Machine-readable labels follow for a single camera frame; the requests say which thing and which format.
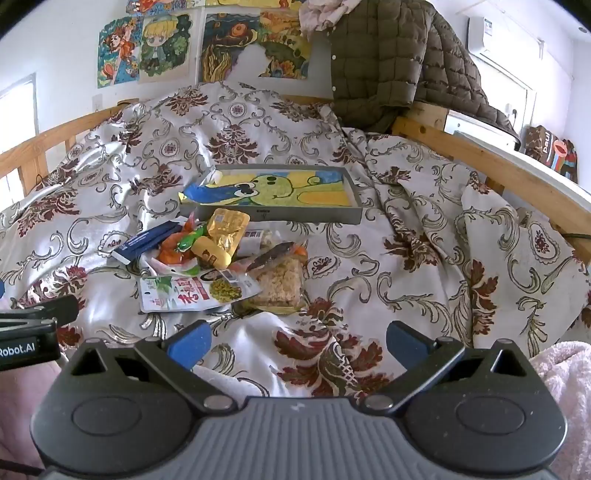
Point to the white air conditioner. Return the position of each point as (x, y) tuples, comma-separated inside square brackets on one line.
[(503, 39)]

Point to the green sausage stick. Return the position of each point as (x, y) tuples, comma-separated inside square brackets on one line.
[(189, 241)]

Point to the pink fluffy blanket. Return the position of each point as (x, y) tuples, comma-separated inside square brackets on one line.
[(568, 397)]

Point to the small white snack packet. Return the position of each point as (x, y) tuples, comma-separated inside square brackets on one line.
[(261, 240)]

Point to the painted green creature picture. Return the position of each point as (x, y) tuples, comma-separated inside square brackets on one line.
[(277, 189)]

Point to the white board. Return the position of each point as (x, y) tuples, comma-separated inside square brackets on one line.
[(540, 168)]

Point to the orange fruit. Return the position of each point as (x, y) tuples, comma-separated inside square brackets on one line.
[(300, 250)]

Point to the orange snack packet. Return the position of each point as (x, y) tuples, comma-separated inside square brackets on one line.
[(173, 244)]

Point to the dried fish packet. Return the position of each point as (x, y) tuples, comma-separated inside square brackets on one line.
[(270, 256)]

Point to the small yellow snack packet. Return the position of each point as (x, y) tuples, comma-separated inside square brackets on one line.
[(212, 254)]

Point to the pink white snack packet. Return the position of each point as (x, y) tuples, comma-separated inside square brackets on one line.
[(159, 267)]

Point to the flying figure wall poster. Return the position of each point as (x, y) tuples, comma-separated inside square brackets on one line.
[(157, 4)]

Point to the white wall socket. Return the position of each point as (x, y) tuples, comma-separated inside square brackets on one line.
[(98, 102)]

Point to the white door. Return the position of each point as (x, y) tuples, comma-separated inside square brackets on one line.
[(512, 92)]

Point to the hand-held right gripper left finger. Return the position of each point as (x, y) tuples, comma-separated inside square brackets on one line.
[(189, 344)]

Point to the gold foil packet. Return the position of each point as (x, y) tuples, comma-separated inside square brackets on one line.
[(226, 228)]

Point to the brown printed bag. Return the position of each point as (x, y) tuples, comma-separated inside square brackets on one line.
[(549, 150)]

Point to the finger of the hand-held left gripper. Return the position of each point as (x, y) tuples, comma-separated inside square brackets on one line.
[(46, 309)]

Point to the wooden bed frame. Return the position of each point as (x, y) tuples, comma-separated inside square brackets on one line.
[(485, 159)]

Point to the blond figure wall poster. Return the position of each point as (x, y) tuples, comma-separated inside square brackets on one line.
[(164, 46)]

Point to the grey shallow tray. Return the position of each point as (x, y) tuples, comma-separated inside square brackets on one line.
[(277, 214)]

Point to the olive quilted jacket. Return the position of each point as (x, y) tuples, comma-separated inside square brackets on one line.
[(392, 60)]

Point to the fish and seaweed wall poster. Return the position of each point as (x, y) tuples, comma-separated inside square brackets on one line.
[(277, 46)]

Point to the clear rice cracker packet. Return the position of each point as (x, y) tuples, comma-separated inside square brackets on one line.
[(277, 286)]

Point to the window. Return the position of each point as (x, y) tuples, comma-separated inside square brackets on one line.
[(16, 110)]

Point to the white green pea packet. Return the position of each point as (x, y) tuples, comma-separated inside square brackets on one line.
[(184, 293)]

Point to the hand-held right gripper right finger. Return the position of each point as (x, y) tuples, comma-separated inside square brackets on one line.
[(406, 344)]

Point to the orange-haired figure wall poster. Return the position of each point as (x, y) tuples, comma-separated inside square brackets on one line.
[(117, 53)]

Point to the floral printed blanket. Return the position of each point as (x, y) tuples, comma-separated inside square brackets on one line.
[(115, 152)]

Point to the blue white sachet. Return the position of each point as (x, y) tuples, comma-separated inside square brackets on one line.
[(138, 244), (168, 230)]

